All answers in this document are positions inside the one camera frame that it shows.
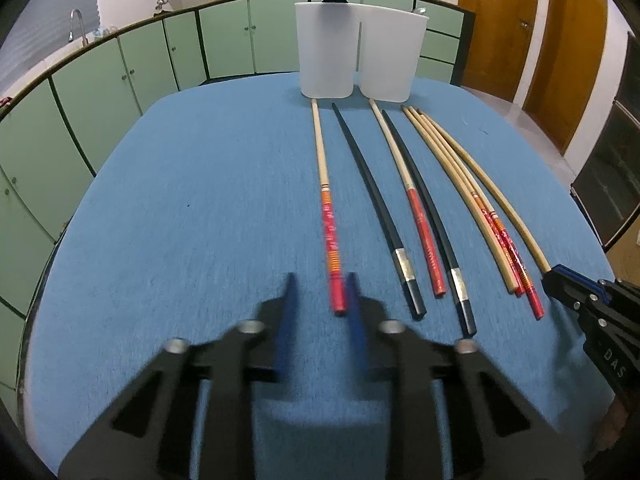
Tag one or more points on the black chopstick with silver band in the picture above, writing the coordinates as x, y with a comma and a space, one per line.
430, 200
372, 195

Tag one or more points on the wooden door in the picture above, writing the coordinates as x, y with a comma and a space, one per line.
500, 30
570, 65

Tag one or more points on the black glass cabinet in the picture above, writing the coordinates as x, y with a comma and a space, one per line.
610, 185

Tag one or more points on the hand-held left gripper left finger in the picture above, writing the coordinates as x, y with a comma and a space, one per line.
285, 340

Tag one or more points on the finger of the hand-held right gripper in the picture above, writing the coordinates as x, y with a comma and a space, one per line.
565, 292
582, 282

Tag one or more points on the steel kitchen faucet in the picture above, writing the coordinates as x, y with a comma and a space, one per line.
76, 20

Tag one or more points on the white plastic utensil holder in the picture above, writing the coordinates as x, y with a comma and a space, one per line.
325, 50
392, 55

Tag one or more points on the window blinds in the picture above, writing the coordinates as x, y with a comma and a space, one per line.
45, 20

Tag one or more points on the thin red-printed bamboo chopstick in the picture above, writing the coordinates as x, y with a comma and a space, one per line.
511, 270
531, 295

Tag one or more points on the green base cabinets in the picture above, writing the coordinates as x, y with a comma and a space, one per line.
100, 90

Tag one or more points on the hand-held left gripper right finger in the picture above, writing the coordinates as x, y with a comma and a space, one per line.
357, 340

